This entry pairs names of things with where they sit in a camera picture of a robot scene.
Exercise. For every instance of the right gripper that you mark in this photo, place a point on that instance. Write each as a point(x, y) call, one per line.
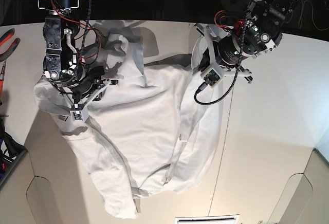
point(78, 80)

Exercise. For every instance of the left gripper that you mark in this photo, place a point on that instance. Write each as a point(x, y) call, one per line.
point(254, 43)

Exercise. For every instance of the white t-shirt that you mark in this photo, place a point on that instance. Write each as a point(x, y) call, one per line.
point(149, 133)

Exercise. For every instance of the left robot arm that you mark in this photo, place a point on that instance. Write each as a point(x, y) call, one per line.
point(270, 15)

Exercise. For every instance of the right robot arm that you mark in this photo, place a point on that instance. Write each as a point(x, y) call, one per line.
point(72, 46)

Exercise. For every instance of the orange handled screwdriver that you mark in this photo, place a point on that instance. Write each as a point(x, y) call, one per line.
point(2, 76)

